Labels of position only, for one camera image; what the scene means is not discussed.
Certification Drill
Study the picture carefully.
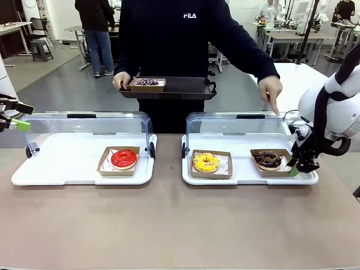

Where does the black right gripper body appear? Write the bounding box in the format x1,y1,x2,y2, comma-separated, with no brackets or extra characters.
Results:
290,134,321,174

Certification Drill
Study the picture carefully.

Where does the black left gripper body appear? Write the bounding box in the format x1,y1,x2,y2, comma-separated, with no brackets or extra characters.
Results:
0,96,19,133

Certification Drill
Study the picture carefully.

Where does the cardboard donut box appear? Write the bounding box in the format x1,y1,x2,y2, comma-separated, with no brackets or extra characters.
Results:
128,78,167,93
96,146,141,177

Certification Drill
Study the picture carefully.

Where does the chocolate donut with coloured sprinkles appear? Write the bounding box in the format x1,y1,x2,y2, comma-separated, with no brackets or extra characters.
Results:
135,78,159,87

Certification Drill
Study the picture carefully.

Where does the black serving tray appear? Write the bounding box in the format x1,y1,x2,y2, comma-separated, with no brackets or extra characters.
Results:
118,76,218,101

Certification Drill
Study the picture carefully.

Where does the person's right forearm navy sleeve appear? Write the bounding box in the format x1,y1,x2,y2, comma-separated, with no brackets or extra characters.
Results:
113,30,140,77

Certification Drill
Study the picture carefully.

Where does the person's left forearm navy sleeve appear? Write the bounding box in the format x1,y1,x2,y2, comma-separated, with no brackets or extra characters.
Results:
222,28,281,84

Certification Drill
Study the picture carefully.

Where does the dark chocolate glazed donut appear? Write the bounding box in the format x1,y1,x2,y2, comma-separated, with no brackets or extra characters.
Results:
254,150,282,172

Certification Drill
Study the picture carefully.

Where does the chocolate donut in box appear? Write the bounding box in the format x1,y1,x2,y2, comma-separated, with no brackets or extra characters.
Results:
250,148,299,178

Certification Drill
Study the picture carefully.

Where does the yellow sprinkle donut in box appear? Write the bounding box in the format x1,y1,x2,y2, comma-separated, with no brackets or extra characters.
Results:
190,149,233,180

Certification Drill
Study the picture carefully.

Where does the yellow donut with sprinkles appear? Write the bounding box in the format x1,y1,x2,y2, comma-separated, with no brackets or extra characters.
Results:
192,152,221,173

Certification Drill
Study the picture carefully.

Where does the standing person in jeans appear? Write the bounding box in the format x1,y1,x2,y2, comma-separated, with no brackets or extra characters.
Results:
74,0,116,78

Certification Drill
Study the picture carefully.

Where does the red glazed donut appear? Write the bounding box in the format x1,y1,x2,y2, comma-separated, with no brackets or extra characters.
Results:
110,149,139,170

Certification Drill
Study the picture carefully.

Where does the person torso in navy sweatshirt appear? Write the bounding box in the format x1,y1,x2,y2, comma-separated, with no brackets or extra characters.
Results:
114,0,271,134

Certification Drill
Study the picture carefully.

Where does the background person in dark top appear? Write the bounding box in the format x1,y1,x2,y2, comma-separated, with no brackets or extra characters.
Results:
331,0,357,23

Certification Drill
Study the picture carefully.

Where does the background person in light top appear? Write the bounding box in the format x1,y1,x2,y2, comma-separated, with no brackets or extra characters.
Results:
254,0,278,23

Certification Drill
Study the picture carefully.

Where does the person's left hand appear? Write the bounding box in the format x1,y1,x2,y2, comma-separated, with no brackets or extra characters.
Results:
258,76,283,117

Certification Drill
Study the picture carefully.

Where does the person's right hand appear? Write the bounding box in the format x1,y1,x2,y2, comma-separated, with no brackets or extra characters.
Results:
112,71,132,92

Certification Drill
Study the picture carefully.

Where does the white cylindrical robot stand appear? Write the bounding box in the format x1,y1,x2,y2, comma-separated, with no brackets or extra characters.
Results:
0,53,19,100

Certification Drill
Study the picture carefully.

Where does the white display case base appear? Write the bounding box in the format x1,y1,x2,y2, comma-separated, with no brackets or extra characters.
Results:
11,132,158,186
181,132,320,186

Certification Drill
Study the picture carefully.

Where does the grey plastic stool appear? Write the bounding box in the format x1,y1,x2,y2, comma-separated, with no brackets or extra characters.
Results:
30,39,55,62

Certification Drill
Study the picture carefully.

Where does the clear display case lid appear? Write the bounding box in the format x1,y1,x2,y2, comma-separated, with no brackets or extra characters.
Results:
181,111,300,159
20,111,156,164

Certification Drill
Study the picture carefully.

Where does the black office chair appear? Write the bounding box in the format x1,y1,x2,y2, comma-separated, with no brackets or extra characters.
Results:
29,17,53,43

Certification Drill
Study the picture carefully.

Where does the white side table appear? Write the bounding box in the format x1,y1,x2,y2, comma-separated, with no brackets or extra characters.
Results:
0,21,33,68

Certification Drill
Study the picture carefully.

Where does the white desk with metal legs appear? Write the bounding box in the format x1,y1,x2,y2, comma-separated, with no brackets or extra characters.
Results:
247,62,331,112

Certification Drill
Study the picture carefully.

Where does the grey background work table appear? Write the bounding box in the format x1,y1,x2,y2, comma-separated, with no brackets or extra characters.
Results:
64,25,91,71

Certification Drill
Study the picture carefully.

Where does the long grey background table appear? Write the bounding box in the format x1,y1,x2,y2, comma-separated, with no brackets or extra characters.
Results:
263,30,336,67

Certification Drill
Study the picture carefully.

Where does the black camera stand pole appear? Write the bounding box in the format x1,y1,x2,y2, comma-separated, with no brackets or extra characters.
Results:
294,0,322,66

